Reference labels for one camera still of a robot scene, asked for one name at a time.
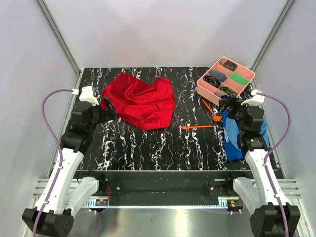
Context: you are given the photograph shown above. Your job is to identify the dark blue cloth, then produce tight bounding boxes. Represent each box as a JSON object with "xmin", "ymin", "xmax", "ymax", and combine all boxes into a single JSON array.
[{"xmin": 223, "ymin": 137, "xmax": 268, "ymax": 162}]

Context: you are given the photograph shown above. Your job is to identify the orange plastic spoon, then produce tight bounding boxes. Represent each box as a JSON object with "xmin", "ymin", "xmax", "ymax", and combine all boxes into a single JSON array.
[{"xmin": 202, "ymin": 99, "xmax": 222, "ymax": 122}]

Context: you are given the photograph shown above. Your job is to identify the orange plastic knife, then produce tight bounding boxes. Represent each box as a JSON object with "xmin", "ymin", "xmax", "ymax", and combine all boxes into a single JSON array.
[{"xmin": 180, "ymin": 125, "xmax": 214, "ymax": 129}]

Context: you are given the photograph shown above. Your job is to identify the dark patterned item in tray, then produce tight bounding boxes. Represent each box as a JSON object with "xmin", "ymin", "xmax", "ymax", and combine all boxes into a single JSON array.
[{"xmin": 223, "ymin": 60, "xmax": 237, "ymax": 71}]

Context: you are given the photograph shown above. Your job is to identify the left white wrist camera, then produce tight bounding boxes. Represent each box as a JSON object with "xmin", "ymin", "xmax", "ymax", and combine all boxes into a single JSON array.
[{"xmin": 79, "ymin": 85, "xmax": 99, "ymax": 106}]

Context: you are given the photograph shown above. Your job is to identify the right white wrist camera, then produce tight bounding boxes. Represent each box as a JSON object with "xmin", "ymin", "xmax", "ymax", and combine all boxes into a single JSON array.
[{"xmin": 241, "ymin": 89, "xmax": 265, "ymax": 106}]

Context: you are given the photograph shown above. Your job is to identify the pink divided organizer tray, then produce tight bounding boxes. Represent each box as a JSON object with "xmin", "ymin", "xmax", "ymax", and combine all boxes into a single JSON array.
[{"xmin": 197, "ymin": 57, "xmax": 255, "ymax": 106}]

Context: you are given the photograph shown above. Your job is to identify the green cloth in tray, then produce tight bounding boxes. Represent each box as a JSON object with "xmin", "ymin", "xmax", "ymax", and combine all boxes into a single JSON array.
[{"xmin": 230, "ymin": 73, "xmax": 248, "ymax": 85}]

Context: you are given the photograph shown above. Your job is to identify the multicolour bands left compartment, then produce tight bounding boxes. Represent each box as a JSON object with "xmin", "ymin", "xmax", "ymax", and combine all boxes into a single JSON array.
[{"xmin": 204, "ymin": 75, "xmax": 221, "ymax": 88}]

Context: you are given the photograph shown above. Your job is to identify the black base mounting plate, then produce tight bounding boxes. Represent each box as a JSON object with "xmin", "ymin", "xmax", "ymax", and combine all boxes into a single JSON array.
[{"xmin": 74, "ymin": 170, "xmax": 252, "ymax": 198}]

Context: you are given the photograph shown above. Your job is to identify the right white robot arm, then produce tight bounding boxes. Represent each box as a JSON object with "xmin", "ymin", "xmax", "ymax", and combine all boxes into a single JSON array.
[{"xmin": 219, "ymin": 95, "xmax": 301, "ymax": 237}]

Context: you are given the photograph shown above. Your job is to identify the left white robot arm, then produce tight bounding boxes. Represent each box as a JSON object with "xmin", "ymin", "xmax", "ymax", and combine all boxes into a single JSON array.
[{"xmin": 22, "ymin": 97, "xmax": 117, "ymax": 237}]

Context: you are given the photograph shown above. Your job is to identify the multicolour bands front compartment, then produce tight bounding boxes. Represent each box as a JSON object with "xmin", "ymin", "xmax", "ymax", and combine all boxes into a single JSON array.
[{"xmin": 220, "ymin": 86, "xmax": 237, "ymax": 97}]

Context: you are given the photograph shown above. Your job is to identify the light blue bucket hat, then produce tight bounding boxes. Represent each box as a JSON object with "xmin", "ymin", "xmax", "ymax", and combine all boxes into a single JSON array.
[{"xmin": 222, "ymin": 110, "xmax": 270, "ymax": 150}]

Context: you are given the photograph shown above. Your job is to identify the grey-blue cloth in tray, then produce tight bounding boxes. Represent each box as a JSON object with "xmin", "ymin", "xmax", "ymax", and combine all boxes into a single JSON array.
[{"xmin": 209, "ymin": 70, "xmax": 227, "ymax": 82}]

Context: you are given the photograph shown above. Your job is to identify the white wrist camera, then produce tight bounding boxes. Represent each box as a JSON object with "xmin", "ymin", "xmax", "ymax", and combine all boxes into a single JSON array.
[
  {"xmin": 241, "ymin": 89, "xmax": 265, "ymax": 106},
  {"xmin": 79, "ymin": 85, "xmax": 99, "ymax": 106}
]

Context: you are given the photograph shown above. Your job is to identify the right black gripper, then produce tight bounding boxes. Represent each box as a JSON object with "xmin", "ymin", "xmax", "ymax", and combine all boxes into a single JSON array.
[{"xmin": 217, "ymin": 95, "xmax": 251, "ymax": 134}]

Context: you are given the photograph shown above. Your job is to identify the red cloth napkin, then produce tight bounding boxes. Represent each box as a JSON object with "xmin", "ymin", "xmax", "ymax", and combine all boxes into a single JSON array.
[{"xmin": 102, "ymin": 73, "xmax": 175, "ymax": 131}]

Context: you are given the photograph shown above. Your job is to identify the multicolour bands compartment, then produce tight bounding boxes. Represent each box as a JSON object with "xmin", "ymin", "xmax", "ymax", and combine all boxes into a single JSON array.
[
  {"xmin": 204, "ymin": 75, "xmax": 221, "ymax": 88},
  {"xmin": 220, "ymin": 86, "xmax": 237, "ymax": 97}
]

